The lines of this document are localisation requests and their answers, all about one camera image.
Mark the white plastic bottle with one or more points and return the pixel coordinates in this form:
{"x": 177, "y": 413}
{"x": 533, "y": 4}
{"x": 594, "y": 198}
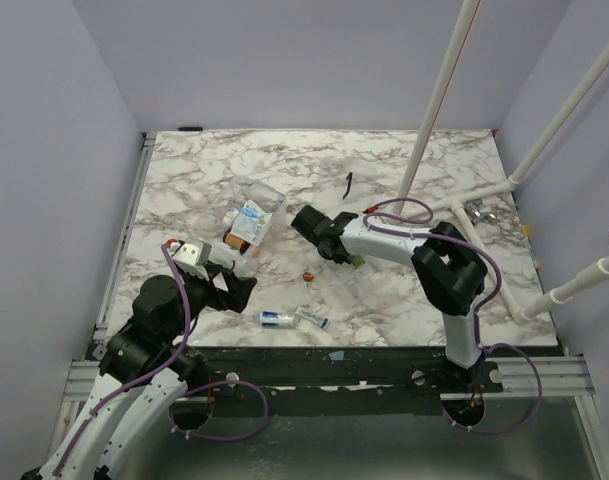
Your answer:
{"x": 229, "y": 218}

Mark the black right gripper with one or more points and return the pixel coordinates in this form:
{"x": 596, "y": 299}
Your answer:
{"x": 322, "y": 231}

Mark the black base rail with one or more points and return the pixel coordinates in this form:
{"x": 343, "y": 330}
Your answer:
{"x": 312, "y": 382}

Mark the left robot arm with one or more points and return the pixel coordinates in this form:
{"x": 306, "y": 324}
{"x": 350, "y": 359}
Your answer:
{"x": 143, "y": 371}

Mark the white gauze roll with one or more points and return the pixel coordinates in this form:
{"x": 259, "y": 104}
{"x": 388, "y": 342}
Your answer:
{"x": 271, "y": 319}

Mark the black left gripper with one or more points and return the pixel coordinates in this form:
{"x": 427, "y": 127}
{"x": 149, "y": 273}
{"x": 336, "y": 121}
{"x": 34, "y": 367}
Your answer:
{"x": 239, "y": 288}

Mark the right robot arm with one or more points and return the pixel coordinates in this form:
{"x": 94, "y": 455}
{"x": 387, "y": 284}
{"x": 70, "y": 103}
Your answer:
{"x": 450, "y": 270}

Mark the clear plastic medicine box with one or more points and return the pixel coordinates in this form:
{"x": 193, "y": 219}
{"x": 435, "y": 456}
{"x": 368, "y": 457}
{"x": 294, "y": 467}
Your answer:
{"x": 234, "y": 194}

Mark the metal clamp on pipe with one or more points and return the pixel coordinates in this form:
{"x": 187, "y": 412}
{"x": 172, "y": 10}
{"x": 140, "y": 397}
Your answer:
{"x": 476, "y": 213}

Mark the white pvc pipe frame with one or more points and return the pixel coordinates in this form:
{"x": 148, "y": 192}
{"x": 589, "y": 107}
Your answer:
{"x": 554, "y": 137}

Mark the blue white gauze dressing pack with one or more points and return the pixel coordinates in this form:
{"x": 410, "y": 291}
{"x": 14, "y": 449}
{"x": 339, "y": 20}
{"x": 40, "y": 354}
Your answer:
{"x": 252, "y": 223}

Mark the amber bottle orange cap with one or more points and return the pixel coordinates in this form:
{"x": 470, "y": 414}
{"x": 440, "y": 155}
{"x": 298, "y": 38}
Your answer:
{"x": 236, "y": 243}

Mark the small green medicine carton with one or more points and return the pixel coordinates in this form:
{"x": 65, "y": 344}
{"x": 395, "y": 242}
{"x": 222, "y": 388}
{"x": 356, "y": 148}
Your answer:
{"x": 356, "y": 261}

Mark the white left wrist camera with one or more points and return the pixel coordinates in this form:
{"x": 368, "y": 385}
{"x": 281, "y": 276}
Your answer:
{"x": 191, "y": 258}

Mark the small blue white tube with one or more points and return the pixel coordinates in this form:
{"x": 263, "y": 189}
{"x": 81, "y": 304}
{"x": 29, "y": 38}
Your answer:
{"x": 319, "y": 321}

